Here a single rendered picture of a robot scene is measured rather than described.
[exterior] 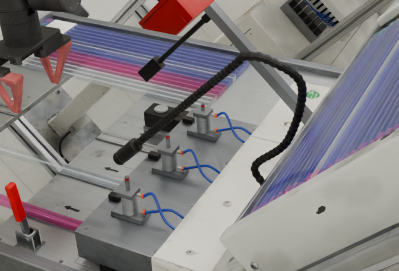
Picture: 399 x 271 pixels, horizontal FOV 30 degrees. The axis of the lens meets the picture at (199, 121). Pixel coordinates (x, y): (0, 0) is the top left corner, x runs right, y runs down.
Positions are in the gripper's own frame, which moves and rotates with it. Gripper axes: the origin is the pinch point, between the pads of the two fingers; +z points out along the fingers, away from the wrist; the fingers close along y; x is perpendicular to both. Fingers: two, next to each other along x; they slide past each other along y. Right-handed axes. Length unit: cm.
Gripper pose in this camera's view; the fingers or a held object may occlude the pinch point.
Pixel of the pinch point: (35, 93)
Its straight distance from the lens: 118.7
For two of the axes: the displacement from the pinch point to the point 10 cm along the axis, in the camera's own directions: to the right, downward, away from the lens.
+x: -8.8, -1.9, 4.4
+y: 4.7, -5.0, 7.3
